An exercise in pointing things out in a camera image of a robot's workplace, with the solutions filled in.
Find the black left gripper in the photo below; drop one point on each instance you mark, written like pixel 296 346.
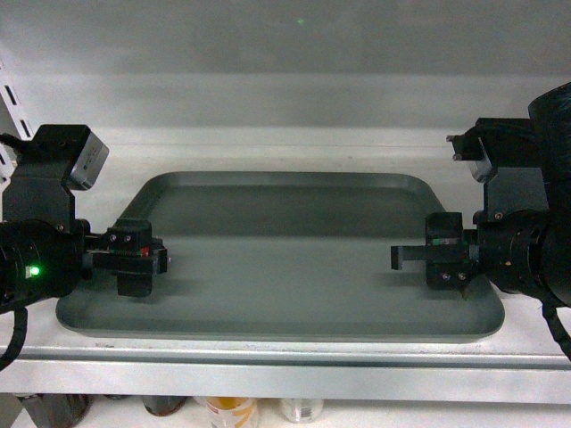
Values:
pixel 39 262

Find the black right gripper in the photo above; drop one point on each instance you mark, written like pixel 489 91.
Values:
pixel 525 252

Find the grey rectangular serving tray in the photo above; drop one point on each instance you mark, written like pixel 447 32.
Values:
pixel 285 256

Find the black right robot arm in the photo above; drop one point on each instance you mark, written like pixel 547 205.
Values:
pixel 531 171

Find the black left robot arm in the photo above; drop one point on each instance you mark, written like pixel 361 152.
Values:
pixel 37 190

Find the dark tea bottle blue label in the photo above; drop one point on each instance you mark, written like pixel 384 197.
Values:
pixel 162 405

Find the white slotted shelf upright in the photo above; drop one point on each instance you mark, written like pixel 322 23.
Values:
pixel 14 122

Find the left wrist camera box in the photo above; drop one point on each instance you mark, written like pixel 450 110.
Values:
pixel 88 155

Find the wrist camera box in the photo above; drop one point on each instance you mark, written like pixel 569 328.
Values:
pixel 469 147
pixel 88 155

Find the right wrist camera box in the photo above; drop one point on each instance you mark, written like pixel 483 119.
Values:
pixel 469 147

